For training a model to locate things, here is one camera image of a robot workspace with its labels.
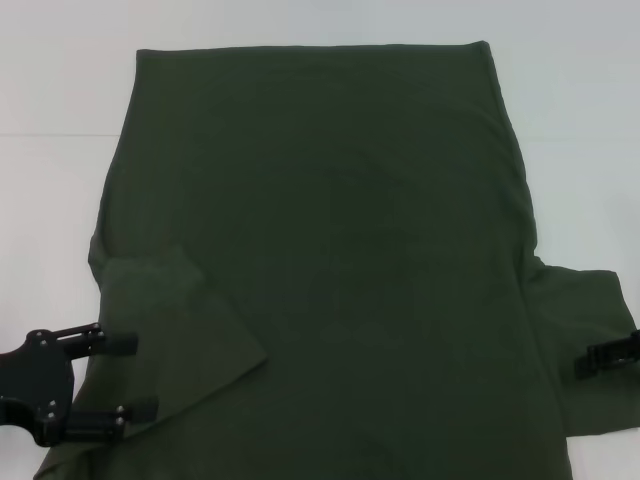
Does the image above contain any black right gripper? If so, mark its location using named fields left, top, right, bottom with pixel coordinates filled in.
left=573, top=329, right=640, bottom=381

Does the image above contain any dark green shirt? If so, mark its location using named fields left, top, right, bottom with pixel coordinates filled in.
left=33, top=39, right=640, bottom=480

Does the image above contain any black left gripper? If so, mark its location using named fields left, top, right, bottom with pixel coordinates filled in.
left=0, top=323, right=160, bottom=446

